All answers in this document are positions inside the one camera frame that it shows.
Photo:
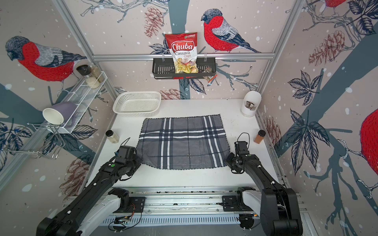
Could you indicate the chrome wire cup holder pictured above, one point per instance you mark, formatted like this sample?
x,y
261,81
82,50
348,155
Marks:
x,y
35,140

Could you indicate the black wire wall basket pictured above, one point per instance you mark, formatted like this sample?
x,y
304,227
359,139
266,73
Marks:
x,y
172,69

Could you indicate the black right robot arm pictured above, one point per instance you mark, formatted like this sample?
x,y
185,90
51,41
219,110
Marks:
x,y
276,205

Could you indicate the purple white cup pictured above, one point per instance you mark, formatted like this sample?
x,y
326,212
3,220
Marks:
x,y
59,113

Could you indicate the white wire wall shelf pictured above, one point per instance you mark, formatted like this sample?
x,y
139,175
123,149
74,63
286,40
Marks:
x,y
82,96

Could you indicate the white plastic mesh basket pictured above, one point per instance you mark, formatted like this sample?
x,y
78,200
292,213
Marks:
x,y
137,104

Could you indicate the white cylindrical container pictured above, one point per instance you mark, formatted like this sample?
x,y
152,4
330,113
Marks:
x,y
251,103

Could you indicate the grey plaid pillowcase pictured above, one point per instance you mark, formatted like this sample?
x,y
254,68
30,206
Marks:
x,y
186,143

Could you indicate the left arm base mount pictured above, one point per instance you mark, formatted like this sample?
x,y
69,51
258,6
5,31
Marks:
x,y
127,204

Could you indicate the red Chuba chips bag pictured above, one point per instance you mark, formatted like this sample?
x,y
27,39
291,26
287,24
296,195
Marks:
x,y
183,48

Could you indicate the black lid spice jar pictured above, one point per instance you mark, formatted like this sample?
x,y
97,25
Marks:
x,y
90,79

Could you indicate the small white spice jar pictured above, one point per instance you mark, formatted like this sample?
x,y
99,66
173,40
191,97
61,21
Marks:
x,y
112,136

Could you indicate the orange spice jar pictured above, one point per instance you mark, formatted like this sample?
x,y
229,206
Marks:
x,y
260,136

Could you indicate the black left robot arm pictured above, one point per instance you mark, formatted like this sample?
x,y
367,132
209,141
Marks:
x,y
66,222

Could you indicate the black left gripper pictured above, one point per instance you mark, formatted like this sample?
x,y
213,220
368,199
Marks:
x,y
136,157

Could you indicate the aluminium rail base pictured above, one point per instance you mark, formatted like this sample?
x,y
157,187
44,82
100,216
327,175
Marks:
x,y
168,206

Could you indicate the glass jar on shelf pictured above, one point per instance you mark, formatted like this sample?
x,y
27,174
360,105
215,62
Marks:
x,y
96,72

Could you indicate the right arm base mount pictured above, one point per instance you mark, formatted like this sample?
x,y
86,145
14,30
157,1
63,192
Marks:
x,y
234,203

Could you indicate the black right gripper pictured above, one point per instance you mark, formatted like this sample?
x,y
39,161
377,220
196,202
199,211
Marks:
x,y
228,162

